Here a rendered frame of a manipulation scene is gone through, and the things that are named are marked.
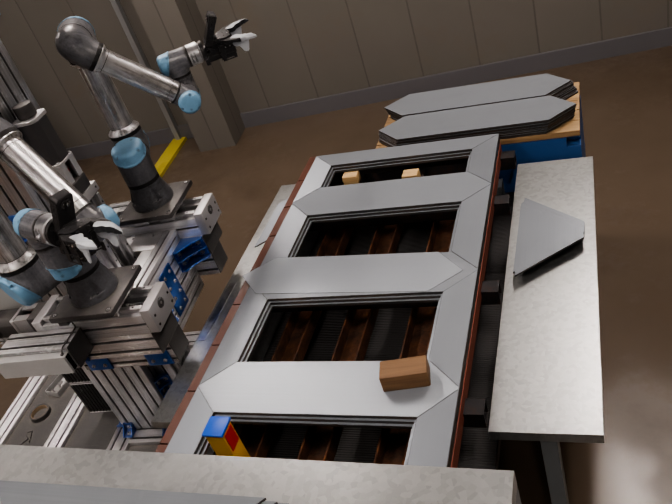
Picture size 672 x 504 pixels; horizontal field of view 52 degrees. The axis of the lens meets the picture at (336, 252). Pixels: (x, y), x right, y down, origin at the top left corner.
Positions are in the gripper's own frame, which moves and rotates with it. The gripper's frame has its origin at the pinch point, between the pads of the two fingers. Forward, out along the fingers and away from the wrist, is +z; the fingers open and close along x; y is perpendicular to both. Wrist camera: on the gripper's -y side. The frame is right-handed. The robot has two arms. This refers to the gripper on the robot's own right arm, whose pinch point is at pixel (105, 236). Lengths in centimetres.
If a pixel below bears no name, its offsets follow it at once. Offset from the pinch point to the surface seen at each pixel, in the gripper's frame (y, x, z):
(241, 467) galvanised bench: 42, 11, 36
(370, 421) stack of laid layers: 60, -25, 40
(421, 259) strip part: 51, -82, 22
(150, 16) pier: 9, -236, -279
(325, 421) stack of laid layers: 61, -21, 28
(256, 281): 54, -57, -27
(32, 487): 44, 36, -5
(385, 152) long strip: 43, -136, -26
